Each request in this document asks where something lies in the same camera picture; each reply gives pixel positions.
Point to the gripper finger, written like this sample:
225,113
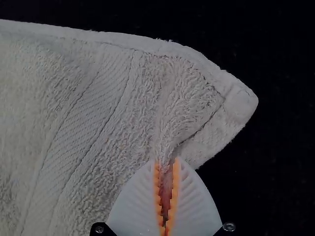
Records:
135,209
194,209

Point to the pale towel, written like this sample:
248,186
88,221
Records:
86,123

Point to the black mat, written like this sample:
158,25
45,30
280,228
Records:
283,73

